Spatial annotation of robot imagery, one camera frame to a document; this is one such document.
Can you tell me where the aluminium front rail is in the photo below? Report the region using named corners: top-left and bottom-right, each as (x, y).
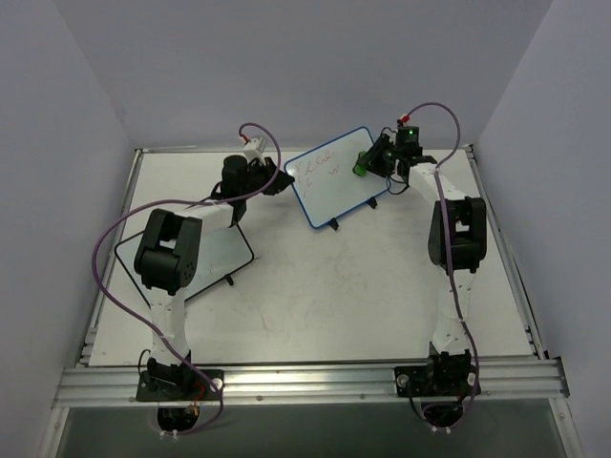
top-left (53, 358), bottom-right (569, 407)

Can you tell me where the blue framed whiteboard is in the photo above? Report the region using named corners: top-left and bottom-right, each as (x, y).
top-left (284, 126), bottom-right (388, 229)

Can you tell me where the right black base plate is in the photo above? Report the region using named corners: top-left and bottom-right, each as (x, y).
top-left (393, 365), bottom-right (474, 399)

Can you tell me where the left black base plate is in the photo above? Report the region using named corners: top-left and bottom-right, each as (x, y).
top-left (136, 370), bottom-right (221, 403)

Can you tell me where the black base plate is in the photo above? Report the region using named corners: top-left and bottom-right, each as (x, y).
top-left (136, 370), bottom-right (221, 403)
top-left (393, 365), bottom-right (474, 399)

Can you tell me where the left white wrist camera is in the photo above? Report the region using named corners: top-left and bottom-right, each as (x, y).
top-left (242, 135), bottom-right (267, 164)

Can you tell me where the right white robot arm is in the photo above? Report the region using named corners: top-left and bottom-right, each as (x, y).
top-left (358, 119), bottom-right (487, 394)

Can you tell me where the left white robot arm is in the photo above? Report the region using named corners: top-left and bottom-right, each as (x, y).
top-left (134, 155), bottom-right (295, 400)

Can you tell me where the aluminium table edge frame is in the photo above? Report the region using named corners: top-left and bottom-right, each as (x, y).
top-left (465, 144), bottom-right (549, 359)

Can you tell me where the green whiteboard eraser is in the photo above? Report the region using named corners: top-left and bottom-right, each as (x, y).
top-left (352, 151), bottom-right (369, 177)

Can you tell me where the black framed whiteboard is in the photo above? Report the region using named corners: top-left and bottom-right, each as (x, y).
top-left (115, 225), bottom-right (254, 306)

